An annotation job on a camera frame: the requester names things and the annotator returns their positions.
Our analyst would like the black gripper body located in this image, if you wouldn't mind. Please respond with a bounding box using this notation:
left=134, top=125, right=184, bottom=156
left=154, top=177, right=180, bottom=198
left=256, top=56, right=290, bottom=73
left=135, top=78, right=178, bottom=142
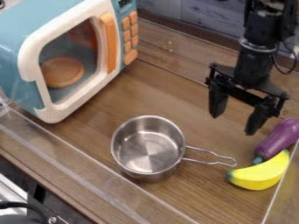
left=206, top=63, right=290, bottom=117

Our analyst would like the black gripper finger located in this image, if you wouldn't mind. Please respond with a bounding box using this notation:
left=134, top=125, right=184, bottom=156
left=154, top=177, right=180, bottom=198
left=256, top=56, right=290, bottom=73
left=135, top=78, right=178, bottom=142
left=244, top=103, right=274, bottom=136
left=210, top=82, right=228, bottom=118

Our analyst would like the purple toy eggplant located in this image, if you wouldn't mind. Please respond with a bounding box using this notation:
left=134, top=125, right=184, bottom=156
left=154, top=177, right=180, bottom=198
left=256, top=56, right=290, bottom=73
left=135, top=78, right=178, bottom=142
left=252, top=118, right=299, bottom=165

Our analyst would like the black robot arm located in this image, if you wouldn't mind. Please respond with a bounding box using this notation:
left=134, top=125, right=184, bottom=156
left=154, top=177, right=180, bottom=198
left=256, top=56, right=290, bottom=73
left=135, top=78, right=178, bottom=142
left=206, top=0, right=298, bottom=136

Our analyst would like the yellow toy banana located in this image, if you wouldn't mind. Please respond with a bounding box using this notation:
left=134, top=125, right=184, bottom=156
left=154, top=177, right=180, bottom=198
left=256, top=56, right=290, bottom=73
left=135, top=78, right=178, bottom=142
left=226, top=150, right=290, bottom=191

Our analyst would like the orange microwave turntable plate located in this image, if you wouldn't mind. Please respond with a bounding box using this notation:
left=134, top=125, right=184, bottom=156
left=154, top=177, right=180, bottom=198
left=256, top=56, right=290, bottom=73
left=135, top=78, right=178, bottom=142
left=41, top=57, right=84, bottom=88

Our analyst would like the blue white toy microwave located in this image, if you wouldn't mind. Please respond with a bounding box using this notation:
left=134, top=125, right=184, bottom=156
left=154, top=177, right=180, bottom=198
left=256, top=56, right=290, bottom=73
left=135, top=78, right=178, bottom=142
left=0, top=0, right=139, bottom=123

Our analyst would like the clear acrylic front barrier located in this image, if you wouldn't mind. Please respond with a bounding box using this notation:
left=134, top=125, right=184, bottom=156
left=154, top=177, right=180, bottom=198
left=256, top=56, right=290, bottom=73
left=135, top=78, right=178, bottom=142
left=0, top=99, right=199, bottom=224

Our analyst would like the black cable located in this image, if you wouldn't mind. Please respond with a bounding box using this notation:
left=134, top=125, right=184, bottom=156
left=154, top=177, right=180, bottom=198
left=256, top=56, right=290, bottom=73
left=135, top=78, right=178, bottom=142
left=271, top=40, right=299, bottom=75

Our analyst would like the silver pot with wire handle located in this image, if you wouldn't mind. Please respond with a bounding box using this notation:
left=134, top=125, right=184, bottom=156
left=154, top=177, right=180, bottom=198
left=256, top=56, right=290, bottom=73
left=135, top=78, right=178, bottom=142
left=111, top=115, right=238, bottom=182

